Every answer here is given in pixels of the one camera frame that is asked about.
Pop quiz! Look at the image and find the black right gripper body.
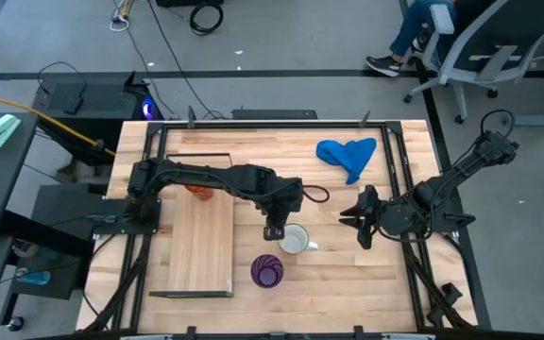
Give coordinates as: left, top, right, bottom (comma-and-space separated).
355, 184, 400, 251

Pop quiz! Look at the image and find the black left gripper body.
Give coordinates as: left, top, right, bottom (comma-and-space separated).
264, 206, 294, 231

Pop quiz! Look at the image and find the yellow mug white handle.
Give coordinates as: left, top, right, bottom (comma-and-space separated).
277, 223, 320, 256

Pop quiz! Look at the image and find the purple faceted plastic cup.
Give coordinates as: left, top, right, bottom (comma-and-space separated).
250, 253, 285, 289

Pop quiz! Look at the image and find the orange faceted plastic cup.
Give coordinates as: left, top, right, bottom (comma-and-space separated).
184, 184, 215, 202

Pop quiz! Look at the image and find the blue cloth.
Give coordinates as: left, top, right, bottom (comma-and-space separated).
315, 137, 378, 186

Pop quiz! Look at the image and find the black power strip bar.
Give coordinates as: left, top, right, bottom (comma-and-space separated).
230, 109, 319, 121

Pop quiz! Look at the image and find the person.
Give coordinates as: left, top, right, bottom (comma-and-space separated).
365, 0, 458, 78

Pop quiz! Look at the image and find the black low cart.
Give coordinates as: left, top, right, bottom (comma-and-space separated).
0, 182, 109, 328

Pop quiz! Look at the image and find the grey black office chair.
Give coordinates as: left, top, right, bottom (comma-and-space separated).
402, 0, 544, 126

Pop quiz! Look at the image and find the black computer tower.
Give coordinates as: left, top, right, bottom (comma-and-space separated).
32, 70, 163, 167

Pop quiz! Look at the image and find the black flat device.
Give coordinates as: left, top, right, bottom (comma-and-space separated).
61, 95, 85, 116

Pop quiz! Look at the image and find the blue bottle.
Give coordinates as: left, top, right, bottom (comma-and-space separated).
15, 267, 52, 286

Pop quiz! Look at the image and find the mint green stapler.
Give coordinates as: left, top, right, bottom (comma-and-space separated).
0, 113, 23, 151

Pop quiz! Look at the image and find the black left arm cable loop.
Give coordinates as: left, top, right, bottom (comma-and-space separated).
301, 184, 332, 205

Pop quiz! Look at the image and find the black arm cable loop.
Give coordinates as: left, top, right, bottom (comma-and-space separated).
479, 109, 517, 139
301, 184, 332, 205

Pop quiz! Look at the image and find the black metal table frame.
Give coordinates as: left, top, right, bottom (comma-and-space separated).
81, 119, 480, 332

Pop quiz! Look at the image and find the wooden shelf black metal frame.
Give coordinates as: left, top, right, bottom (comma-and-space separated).
148, 152, 236, 299

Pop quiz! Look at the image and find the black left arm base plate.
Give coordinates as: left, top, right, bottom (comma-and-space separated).
92, 196, 162, 236

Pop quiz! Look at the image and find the black right arm cable loop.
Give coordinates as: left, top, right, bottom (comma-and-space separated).
479, 109, 517, 139

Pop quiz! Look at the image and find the long black floor cable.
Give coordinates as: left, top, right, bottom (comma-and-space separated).
145, 0, 229, 121

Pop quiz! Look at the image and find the coiled black cable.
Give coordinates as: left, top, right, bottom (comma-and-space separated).
188, 2, 225, 37

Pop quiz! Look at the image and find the white cable bundle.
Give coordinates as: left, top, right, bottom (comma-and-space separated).
109, 0, 137, 33

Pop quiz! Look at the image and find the yellow cable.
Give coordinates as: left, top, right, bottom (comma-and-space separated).
0, 90, 118, 158

